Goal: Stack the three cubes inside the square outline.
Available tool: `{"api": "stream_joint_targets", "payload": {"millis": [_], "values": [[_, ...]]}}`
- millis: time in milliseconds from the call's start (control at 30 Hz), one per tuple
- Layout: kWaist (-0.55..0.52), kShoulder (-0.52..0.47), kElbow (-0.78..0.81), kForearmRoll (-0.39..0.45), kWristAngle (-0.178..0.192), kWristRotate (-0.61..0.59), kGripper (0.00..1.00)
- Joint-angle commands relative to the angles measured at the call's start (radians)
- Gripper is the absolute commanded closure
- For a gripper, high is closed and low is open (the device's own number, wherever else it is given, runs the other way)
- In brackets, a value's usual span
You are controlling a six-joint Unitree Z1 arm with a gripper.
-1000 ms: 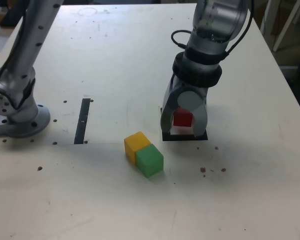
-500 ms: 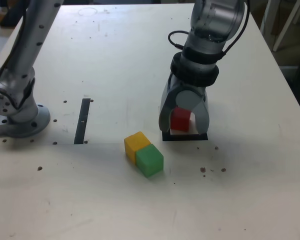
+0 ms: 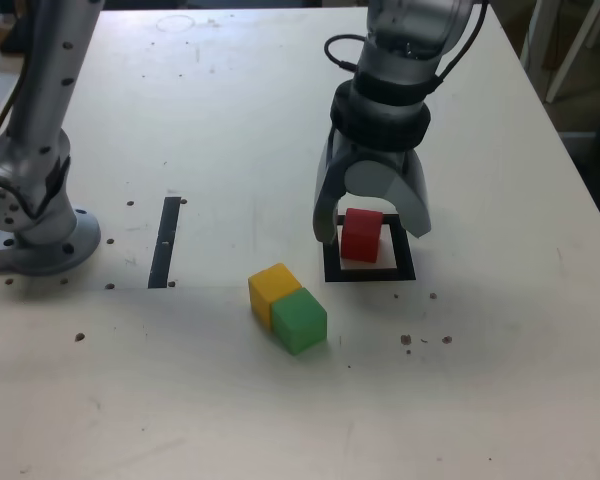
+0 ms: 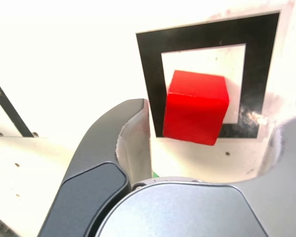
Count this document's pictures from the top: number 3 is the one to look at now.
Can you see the black tape square outline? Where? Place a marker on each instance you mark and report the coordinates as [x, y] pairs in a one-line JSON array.
[[370, 276]]

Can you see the yellow cube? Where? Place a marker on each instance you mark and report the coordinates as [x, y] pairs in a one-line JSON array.
[[270, 287]]

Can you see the green cube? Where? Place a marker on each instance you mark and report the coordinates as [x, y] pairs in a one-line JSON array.
[[300, 320]]

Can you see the black tape strip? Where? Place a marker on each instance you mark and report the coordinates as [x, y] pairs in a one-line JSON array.
[[162, 250]]

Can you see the red cube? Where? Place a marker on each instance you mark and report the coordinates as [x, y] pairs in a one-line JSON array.
[[360, 240]]

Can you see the white furniture leg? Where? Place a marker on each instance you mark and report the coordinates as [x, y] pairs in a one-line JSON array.
[[575, 55]]

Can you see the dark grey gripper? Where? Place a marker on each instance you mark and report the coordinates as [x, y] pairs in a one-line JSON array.
[[385, 156]]

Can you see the dark background object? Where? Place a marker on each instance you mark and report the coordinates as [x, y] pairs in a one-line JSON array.
[[11, 25]]

